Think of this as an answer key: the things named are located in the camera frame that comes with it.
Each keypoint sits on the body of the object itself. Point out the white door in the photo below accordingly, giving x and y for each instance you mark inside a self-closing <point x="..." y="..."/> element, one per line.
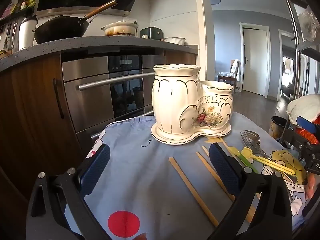
<point x="253" y="62"/>

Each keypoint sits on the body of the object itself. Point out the grey kitchen countertop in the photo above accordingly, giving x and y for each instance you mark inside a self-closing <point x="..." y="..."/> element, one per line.
<point x="75" y="43"/>

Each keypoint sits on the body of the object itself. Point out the wooden kitchen cabinet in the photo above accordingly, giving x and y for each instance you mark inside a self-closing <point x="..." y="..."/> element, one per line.
<point x="27" y="120"/>

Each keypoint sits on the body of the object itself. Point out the blue printed cloth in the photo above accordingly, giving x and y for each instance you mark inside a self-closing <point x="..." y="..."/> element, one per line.
<point x="150" y="180"/>

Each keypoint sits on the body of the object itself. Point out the stainless steel built-in oven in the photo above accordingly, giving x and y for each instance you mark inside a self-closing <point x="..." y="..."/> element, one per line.
<point x="87" y="97"/>

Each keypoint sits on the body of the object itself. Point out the yellow plastic training chopstick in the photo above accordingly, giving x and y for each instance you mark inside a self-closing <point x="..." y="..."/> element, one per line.
<point x="275" y="166"/>

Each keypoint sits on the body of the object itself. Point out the white floral ceramic utensil holder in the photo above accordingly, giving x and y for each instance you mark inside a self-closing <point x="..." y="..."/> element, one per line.
<point x="172" y="100"/>

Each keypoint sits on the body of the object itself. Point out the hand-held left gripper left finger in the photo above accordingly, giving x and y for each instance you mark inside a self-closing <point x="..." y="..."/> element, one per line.
<point x="96" y="170"/>

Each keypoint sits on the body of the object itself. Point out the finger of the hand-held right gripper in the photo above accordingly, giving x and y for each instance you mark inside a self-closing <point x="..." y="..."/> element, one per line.
<point x="306" y="124"/>

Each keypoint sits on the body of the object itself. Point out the clear plastic bag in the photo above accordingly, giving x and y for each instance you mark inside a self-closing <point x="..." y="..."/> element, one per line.
<point x="310" y="25"/>

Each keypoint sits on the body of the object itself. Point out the white and red plush toy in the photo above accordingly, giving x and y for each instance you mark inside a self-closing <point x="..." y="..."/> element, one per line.
<point x="300" y="107"/>

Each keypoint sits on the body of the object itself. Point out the wooden chair with clothes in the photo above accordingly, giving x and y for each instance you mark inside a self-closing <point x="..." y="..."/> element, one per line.
<point x="233" y="72"/>

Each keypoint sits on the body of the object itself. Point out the white bowl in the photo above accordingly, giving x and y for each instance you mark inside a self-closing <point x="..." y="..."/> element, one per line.
<point x="175" y="40"/>

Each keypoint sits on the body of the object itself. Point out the green kitchen appliance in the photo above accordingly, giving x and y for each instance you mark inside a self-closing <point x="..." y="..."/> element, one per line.
<point x="151" y="33"/>

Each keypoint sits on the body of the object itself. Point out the metal fork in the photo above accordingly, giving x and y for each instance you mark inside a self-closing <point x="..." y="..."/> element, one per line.
<point x="256" y="140"/>
<point x="246" y="140"/>

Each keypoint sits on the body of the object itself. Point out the white stained clay pot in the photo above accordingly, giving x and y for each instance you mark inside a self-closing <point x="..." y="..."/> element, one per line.
<point x="120" y="28"/>

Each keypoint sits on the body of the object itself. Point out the dark printed trash bin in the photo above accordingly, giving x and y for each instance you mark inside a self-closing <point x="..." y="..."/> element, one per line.
<point x="277" y="127"/>

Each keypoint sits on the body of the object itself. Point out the person's right hand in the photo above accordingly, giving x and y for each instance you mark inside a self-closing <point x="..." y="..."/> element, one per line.
<point x="311" y="186"/>

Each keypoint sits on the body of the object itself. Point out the white thermos bottle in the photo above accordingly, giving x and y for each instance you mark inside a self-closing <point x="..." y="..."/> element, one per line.
<point x="26" y="35"/>

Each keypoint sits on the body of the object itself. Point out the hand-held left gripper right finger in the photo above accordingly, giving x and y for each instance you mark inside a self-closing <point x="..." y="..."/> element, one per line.
<point x="222" y="165"/>

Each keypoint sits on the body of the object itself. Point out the packets on wall shelf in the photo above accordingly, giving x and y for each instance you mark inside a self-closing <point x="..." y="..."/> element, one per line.
<point x="22" y="3"/>

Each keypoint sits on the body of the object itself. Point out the metal shelf rack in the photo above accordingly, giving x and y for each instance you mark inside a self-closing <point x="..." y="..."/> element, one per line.
<point x="297" y="45"/>

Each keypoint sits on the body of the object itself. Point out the wall socket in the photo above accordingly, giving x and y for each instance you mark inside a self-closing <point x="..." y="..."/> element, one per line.
<point x="130" y="20"/>

